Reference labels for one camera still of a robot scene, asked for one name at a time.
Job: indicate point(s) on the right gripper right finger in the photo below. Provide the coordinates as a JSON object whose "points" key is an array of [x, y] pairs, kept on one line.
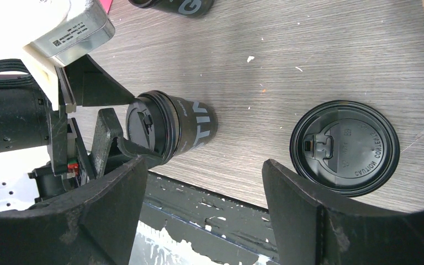
{"points": [[314, 225]]}

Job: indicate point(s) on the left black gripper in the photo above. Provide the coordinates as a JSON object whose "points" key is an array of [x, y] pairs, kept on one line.
{"points": [[28, 119]]}

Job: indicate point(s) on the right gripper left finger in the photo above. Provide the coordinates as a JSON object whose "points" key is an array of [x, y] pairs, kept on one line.
{"points": [[93, 224]]}

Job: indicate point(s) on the black lidded coffee cup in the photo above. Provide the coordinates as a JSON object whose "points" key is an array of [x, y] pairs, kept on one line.
{"points": [[168, 125]]}

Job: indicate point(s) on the black coffee cup lid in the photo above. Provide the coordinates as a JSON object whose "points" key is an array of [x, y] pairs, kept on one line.
{"points": [[345, 146]]}

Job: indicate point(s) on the pink and cream paper bag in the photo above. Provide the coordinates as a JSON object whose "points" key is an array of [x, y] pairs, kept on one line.
{"points": [[106, 4]]}

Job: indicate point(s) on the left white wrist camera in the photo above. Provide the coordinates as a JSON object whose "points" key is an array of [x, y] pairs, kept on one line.
{"points": [[47, 35]]}

